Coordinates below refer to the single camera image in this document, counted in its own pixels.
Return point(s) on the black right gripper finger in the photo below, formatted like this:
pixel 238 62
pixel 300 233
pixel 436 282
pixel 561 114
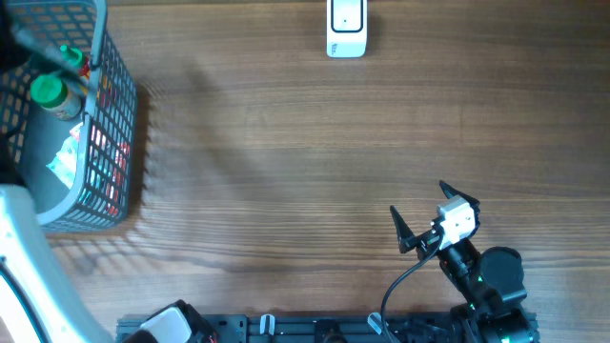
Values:
pixel 451 192
pixel 406 239

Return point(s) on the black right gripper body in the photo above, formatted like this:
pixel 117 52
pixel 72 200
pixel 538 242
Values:
pixel 458 263

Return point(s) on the teal wet wipes pack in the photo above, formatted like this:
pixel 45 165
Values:
pixel 63 165

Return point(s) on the green-lid spice jar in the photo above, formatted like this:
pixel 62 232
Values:
pixel 54 96

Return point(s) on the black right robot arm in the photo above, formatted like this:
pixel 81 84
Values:
pixel 491 282

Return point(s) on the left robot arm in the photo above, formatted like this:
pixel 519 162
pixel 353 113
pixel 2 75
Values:
pixel 38 301

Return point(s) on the white barcode scanner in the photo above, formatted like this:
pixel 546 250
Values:
pixel 346 28

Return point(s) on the grey plastic mesh basket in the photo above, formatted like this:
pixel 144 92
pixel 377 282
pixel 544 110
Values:
pixel 32 33

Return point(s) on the red sauce bottle green cap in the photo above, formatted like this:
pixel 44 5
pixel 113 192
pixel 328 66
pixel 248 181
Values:
pixel 78 59

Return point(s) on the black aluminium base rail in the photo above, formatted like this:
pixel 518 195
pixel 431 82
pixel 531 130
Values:
pixel 324 328

